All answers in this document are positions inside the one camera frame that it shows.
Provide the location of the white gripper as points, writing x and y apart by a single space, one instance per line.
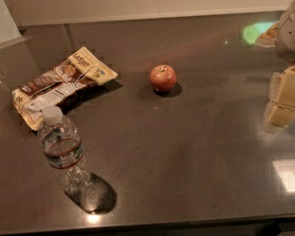
291 36

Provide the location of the red apple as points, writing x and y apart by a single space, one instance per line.
163 78

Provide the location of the orange snack bag far right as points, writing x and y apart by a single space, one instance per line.
268 38

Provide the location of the brown and yellow snack bag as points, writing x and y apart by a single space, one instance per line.
80 71

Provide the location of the clear plastic water bottle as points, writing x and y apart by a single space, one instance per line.
63 148

